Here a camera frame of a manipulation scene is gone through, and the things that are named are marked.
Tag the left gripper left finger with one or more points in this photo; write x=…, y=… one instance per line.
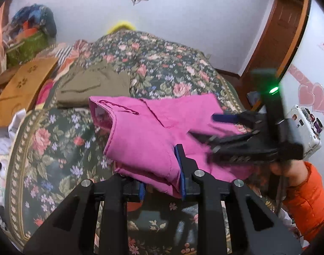
x=71, y=228

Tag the pile of clothes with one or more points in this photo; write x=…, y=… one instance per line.
x=36, y=16

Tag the person right hand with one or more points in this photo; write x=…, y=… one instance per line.
x=286, y=171

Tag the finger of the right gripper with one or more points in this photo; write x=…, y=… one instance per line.
x=232, y=148
x=244, y=118

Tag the green storage bag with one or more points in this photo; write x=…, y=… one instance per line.
x=26, y=49

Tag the white device box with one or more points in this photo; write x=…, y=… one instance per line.
x=309, y=129

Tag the floral bedspread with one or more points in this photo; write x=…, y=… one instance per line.
x=172, y=89

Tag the wooden door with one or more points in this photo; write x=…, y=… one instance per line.
x=275, y=40

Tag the yellow foam bed rail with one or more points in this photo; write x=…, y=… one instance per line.
x=121, y=25

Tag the pink pants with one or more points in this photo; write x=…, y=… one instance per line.
x=143, y=134

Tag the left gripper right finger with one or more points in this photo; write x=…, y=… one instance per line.
x=253, y=228

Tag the olive green folded pants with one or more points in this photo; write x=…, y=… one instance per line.
x=97, y=80

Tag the wooden lap tray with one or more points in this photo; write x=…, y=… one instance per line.
x=22, y=90

